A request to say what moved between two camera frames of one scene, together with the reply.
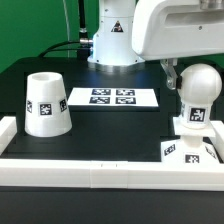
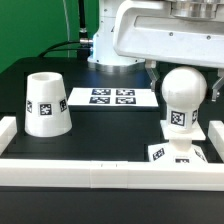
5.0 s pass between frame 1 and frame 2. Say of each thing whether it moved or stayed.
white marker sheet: stayed
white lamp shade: stayed
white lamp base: moved
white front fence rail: stayed
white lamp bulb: moved
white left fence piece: stayed
